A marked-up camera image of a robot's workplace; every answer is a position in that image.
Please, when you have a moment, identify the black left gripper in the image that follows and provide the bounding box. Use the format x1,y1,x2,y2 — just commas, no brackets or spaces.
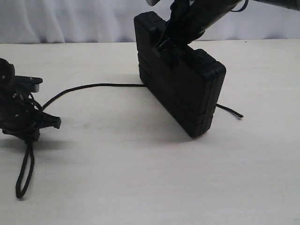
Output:
0,91,61,142

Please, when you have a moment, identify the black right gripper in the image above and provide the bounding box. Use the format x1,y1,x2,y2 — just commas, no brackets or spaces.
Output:
152,0,240,57

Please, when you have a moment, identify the black braided rope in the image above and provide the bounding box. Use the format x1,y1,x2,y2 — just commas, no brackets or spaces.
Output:
15,83,244,199

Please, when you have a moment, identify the black plastic carry case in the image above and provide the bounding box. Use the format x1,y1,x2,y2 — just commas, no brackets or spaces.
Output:
134,11,226,138

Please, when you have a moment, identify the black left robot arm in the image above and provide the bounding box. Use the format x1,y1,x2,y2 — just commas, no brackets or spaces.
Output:
0,59,61,142

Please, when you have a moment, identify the white backdrop curtain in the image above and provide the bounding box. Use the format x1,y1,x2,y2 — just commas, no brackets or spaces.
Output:
0,0,300,44

